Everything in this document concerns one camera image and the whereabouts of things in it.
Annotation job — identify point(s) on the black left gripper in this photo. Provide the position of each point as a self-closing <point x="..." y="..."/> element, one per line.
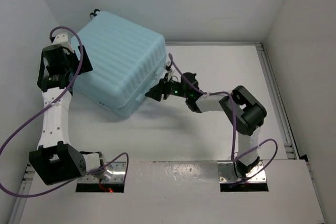
<point x="68" y="54"/>

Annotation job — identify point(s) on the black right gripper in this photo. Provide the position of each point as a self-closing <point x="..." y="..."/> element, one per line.
<point x="158" y="91"/>

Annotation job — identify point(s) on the light blue suitcase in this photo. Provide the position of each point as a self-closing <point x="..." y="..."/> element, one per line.
<point x="127" y="60"/>

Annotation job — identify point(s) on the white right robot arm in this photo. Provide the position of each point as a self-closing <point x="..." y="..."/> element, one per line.
<point x="244" y="111"/>

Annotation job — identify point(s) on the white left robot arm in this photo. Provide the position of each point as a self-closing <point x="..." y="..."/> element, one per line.
<point x="55" y="160"/>

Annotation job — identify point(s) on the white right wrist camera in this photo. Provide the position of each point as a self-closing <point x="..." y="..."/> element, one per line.
<point x="169" y="73"/>

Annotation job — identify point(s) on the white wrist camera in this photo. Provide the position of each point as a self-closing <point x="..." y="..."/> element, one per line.
<point x="63" y="40"/>
<point x="169" y="73"/>

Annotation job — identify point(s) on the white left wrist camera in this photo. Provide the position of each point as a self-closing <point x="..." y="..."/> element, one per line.
<point x="63" y="40"/>

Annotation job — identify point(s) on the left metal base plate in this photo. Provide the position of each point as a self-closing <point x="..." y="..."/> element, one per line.
<point x="114" y="174"/>

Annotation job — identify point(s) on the metal base plate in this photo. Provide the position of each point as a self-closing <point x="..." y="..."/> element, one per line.
<point x="229" y="174"/>
<point x="114" y="174"/>

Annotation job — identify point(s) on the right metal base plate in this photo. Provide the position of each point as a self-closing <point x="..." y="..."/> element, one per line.
<point x="229" y="174"/>

